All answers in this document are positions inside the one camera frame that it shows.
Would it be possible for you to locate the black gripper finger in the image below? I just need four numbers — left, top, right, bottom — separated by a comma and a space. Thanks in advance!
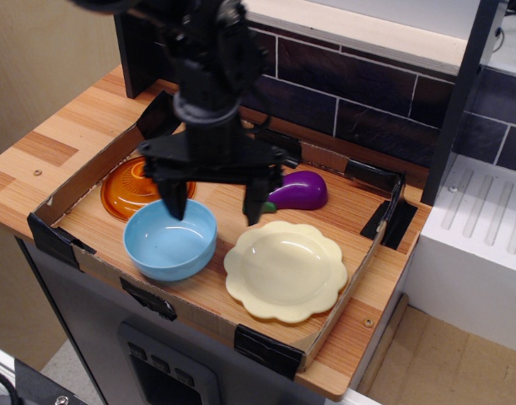
243, 177, 274, 226
157, 180, 187, 220

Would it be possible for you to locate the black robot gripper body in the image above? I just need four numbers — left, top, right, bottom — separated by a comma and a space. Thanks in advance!
138, 117, 284, 186

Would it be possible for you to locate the light blue plastic bowl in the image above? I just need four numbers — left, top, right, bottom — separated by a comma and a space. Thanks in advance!
123, 200, 218, 282

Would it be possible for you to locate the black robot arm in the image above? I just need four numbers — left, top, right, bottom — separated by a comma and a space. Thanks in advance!
76, 1, 286, 225

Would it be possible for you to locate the cream scalloped plastic plate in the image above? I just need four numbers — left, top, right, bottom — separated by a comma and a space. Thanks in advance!
223, 221, 349, 324

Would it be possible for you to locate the orange transparent pot lid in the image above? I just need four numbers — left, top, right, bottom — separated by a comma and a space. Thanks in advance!
99, 154, 196, 223

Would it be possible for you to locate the purple toy eggplant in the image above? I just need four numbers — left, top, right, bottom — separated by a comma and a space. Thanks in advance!
262, 170, 329, 213

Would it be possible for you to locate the dark left shelf panel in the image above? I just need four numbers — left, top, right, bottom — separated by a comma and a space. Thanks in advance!
114, 14, 177, 99

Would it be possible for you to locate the cardboard tray border with tape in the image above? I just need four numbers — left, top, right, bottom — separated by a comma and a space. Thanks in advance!
28, 88, 430, 397

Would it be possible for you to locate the white toy sink drainboard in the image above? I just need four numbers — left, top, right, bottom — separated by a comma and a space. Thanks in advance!
404, 155, 516, 351

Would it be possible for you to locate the black cable bottom left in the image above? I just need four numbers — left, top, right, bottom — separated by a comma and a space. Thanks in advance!
0, 367, 23, 405

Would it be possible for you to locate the dark grey vertical post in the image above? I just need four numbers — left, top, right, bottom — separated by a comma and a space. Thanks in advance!
421, 0, 508, 206

